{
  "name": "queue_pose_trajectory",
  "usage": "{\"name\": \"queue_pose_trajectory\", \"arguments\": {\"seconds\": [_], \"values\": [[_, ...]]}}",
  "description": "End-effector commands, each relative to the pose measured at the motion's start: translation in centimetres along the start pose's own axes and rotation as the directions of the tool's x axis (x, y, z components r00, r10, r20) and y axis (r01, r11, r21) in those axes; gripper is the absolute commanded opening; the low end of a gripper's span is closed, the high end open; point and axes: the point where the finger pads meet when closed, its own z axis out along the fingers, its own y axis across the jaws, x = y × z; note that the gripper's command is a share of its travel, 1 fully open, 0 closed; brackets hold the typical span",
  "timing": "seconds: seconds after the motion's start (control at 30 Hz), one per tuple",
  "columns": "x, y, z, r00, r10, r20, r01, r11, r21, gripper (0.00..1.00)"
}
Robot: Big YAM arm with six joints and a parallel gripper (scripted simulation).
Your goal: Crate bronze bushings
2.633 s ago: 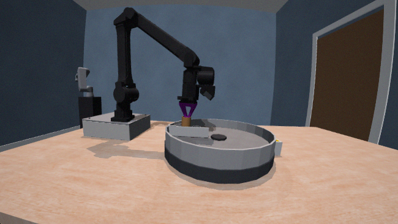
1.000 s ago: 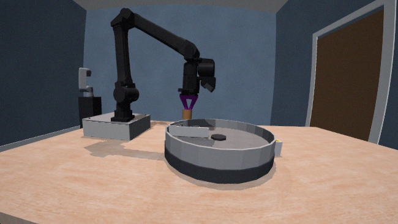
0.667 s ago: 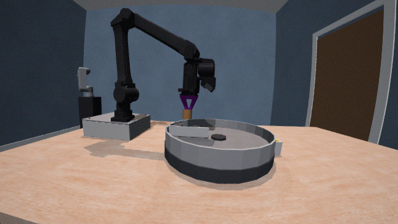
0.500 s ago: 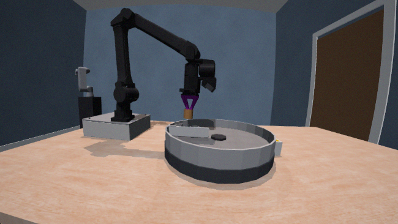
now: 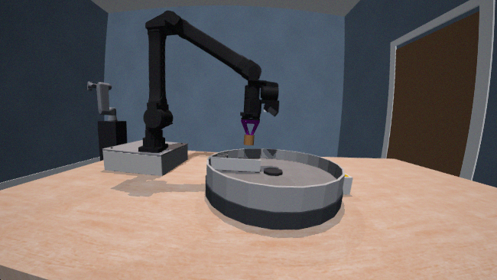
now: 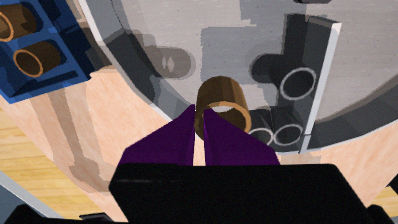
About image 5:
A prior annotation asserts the bronze bushing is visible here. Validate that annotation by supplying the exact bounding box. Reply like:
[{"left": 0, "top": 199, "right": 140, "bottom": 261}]
[{"left": 244, "top": 135, "right": 255, "bottom": 145}]

